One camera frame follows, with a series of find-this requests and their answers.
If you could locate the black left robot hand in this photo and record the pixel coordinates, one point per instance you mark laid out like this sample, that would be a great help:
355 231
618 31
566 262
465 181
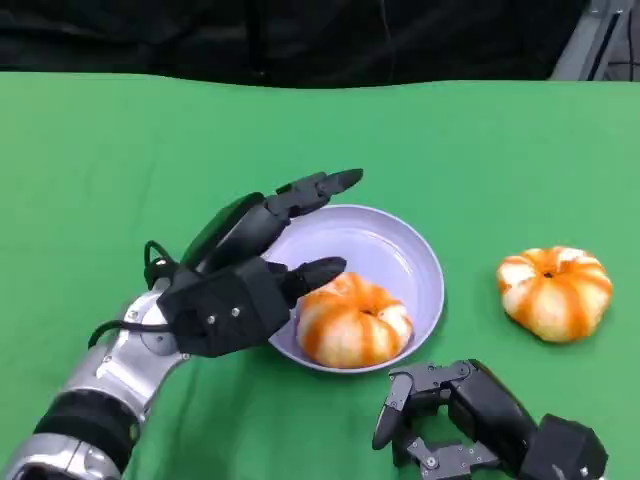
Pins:
235 235

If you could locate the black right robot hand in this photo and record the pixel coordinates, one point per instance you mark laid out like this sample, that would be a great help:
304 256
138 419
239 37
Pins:
490 410

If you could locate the orange and white bread roll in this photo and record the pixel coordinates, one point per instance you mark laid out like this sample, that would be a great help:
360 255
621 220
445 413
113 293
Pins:
555 300
350 325

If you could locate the green table cloth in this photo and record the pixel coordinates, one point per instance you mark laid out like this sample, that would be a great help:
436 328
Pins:
150 150

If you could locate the lilac plate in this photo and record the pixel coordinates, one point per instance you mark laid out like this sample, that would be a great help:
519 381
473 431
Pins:
380 250

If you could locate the black backdrop cloth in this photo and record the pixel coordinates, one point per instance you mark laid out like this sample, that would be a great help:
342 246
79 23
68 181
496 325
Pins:
250 40

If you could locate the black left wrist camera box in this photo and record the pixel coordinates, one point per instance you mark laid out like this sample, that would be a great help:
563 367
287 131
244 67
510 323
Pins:
225 310

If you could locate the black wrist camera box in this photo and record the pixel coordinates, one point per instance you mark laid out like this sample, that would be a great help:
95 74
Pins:
570 450
225 310

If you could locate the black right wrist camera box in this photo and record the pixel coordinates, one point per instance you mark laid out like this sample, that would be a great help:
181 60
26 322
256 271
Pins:
570 450

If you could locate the grey metal frame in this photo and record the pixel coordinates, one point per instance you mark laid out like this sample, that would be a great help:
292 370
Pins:
580 45

